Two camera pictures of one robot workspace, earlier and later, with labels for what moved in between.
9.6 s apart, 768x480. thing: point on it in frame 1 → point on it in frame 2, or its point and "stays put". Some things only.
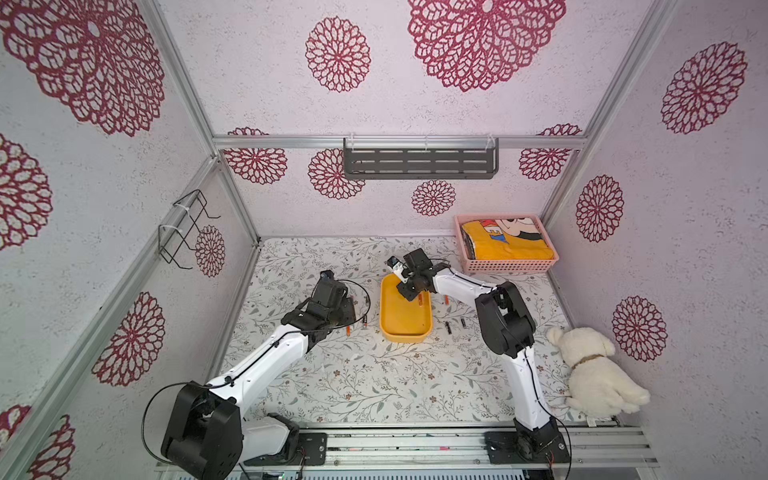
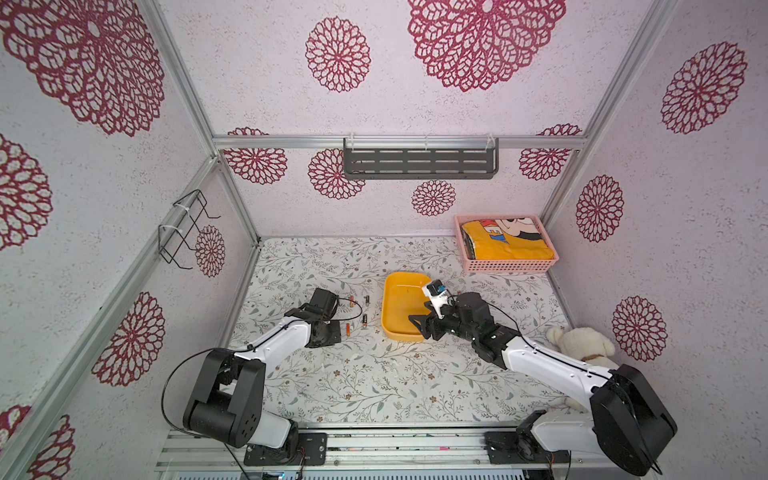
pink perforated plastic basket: x=504 y=243 stays put
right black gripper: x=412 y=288 → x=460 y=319
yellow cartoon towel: x=506 y=239 stays put
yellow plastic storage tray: x=402 y=320 stays put
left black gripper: x=348 y=311 → x=336 y=335
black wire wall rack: x=183 y=225 stays put
